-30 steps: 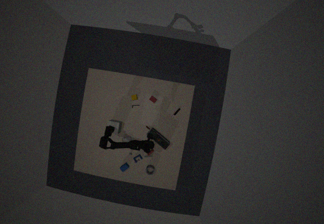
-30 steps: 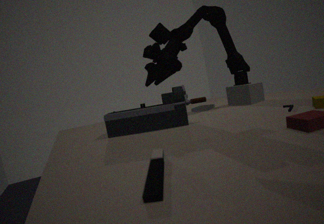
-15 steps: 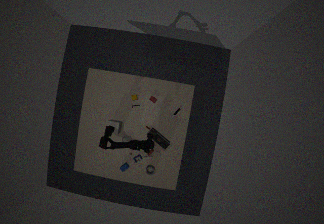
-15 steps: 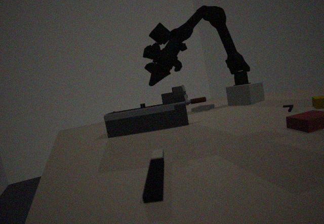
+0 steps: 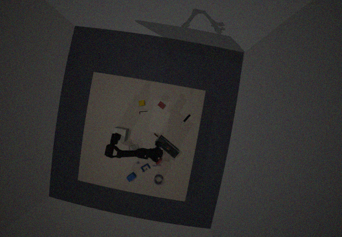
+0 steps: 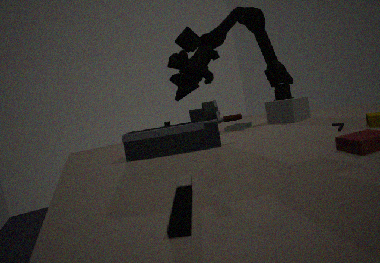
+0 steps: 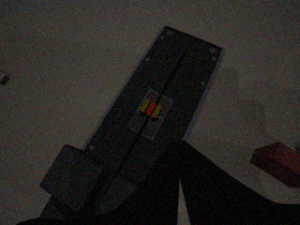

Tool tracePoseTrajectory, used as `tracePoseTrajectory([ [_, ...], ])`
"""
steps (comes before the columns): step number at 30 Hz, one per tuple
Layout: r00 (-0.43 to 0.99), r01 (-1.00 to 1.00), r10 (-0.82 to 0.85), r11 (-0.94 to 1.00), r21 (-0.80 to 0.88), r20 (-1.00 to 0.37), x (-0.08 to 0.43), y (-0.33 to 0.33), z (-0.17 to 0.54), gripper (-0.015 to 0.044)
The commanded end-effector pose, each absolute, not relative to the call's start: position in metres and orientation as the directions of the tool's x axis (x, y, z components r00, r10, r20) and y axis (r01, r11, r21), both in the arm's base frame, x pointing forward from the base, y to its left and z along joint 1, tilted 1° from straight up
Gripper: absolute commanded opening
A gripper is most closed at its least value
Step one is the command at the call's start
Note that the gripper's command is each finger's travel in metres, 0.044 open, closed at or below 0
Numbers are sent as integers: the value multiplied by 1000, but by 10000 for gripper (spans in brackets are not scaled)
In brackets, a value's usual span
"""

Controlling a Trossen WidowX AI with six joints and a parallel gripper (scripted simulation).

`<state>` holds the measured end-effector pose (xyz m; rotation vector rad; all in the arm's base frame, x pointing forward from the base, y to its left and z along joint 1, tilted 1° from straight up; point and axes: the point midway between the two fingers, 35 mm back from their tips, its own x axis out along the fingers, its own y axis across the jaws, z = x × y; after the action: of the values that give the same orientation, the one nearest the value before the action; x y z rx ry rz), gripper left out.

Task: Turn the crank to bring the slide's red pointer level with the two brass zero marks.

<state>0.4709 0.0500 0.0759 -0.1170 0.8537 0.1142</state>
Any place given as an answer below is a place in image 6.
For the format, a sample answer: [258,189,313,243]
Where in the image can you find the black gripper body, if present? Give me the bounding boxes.
[169,55,213,86]

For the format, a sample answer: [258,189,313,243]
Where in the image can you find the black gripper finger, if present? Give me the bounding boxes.
[175,77,182,100]
[176,75,200,101]

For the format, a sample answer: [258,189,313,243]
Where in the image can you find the olive yellow block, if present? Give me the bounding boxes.
[366,112,380,128]

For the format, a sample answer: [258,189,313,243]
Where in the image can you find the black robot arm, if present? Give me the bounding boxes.
[168,7,294,101]

